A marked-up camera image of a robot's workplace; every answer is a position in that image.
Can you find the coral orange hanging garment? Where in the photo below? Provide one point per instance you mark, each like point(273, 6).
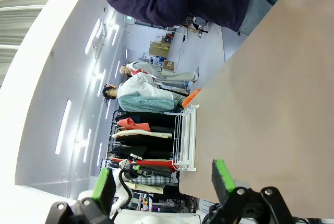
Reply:
point(130, 124)

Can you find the large cardboard box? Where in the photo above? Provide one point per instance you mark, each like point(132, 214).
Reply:
point(159, 49)

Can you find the beige hanging garment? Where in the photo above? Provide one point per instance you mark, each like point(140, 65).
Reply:
point(148, 188)

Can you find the red hanging garment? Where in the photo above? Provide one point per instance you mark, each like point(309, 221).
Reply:
point(159, 163)

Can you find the cream hanging garment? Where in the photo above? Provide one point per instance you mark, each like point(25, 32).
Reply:
point(141, 134)

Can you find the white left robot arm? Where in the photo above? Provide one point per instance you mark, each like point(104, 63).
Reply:
point(120, 198)

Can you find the person in white jacket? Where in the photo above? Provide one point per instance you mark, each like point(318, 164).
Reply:
point(146, 101)

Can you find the small cardboard box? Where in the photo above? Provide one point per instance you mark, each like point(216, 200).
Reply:
point(168, 65)

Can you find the plaid hanging garment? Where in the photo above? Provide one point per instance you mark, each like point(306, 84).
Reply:
point(154, 180)

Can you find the white can dispenser rack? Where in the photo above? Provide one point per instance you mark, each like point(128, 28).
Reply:
point(191, 135)

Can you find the mannequin in grey outfit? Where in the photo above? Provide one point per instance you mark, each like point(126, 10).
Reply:
point(161, 73)

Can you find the black hanging garment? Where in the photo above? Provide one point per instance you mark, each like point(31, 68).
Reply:
point(159, 119)
point(146, 145)

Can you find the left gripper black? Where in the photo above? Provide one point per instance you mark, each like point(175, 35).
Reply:
point(137, 173)

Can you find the orange cloth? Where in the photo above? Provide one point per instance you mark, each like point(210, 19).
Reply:
point(190, 98)

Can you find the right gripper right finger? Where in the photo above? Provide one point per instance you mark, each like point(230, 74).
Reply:
point(221, 179)

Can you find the ceiling strip light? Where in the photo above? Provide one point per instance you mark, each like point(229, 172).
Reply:
point(87, 144)
point(63, 127)
point(101, 83)

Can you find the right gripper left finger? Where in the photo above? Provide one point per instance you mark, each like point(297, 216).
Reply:
point(103, 184)

